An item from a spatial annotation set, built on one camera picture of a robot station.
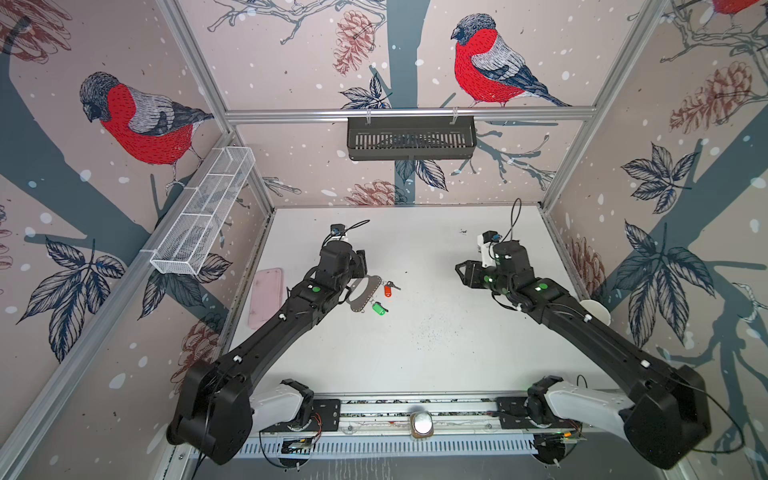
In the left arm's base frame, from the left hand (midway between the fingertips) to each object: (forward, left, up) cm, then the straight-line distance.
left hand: (355, 252), depth 82 cm
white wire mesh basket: (-5, +41, +10) cm, 43 cm away
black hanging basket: (+44, -18, +8) cm, 48 cm away
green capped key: (-8, -6, -21) cm, 23 cm away
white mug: (-13, -68, -11) cm, 70 cm away
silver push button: (-40, -16, -10) cm, 44 cm away
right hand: (-5, -29, -3) cm, 29 cm away
